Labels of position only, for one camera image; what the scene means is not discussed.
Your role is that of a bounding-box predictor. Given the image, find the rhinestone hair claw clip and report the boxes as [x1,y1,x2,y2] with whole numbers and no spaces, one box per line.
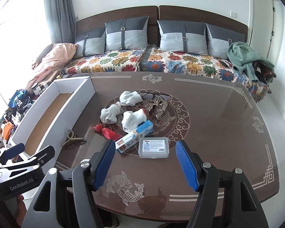
[148,97,170,120]

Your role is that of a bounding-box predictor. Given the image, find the person's left hand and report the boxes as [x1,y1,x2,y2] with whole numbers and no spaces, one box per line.
[16,194,28,220]

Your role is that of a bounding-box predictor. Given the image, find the dark brown bag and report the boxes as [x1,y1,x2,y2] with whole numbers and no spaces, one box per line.
[253,60,277,85]

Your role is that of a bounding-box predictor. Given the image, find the white sock left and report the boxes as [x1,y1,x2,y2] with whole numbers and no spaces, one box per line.
[101,102,121,124]

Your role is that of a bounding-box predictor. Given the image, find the white cardboard box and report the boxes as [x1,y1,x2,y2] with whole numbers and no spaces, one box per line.
[11,75,97,158]

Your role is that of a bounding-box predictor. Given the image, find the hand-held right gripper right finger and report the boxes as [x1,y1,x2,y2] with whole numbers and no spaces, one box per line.
[175,140,270,228]

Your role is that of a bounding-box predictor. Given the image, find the grey strapped pillow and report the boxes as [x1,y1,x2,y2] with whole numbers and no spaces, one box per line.
[157,20,208,55]
[104,16,150,51]
[75,27,106,57]
[205,23,245,60]

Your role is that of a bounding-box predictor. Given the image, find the white door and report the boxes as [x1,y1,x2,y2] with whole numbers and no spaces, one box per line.
[248,0,285,60]

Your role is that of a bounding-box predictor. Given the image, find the white sock, red trim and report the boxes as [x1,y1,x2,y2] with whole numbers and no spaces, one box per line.
[121,109,148,132]

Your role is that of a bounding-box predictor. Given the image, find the blue and white carton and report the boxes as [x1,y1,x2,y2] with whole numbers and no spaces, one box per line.
[115,120,154,154]

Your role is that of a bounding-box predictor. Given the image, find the grey curtain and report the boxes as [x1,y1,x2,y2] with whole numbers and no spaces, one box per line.
[43,0,77,44]

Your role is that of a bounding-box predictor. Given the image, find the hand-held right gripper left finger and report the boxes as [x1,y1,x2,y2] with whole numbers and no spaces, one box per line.
[26,139,116,228]

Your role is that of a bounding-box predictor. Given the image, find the orange object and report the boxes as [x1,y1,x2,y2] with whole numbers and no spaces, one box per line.
[1,121,15,139]

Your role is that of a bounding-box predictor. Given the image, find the white knit glove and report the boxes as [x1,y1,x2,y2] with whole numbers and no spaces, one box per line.
[119,91,143,107]

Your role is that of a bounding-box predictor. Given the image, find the brown wooden headboard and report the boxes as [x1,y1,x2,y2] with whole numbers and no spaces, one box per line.
[159,5,249,44]
[75,5,158,44]

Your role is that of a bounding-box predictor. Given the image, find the clear plastic card box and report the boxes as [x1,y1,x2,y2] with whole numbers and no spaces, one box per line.
[138,136,170,159]

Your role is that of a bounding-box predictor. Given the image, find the rimless eyeglasses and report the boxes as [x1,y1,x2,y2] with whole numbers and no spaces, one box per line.
[136,90,173,101]

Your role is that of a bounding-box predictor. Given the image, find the green cloth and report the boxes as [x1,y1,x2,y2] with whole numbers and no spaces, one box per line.
[227,41,275,82]

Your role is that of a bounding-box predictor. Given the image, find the brown hair claw clip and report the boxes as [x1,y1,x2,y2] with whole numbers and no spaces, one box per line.
[62,129,87,148]

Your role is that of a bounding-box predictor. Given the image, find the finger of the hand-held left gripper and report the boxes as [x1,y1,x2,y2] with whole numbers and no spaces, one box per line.
[0,142,26,165]
[7,146,55,171]

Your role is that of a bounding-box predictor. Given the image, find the blue cloth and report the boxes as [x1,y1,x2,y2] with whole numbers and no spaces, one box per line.
[8,89,29,107]

